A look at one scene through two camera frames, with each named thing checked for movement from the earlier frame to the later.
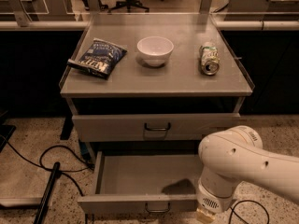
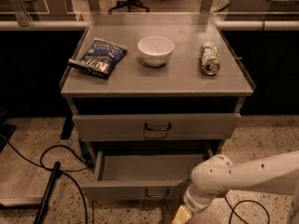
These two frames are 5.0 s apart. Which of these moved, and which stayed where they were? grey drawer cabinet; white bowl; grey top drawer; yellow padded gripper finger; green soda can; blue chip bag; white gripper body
Moved: white gripper body; yellow padded gripper finger
Stayed: grey top drawer; green soda can; blue chip bag; white bowl; grey drawer cabinet
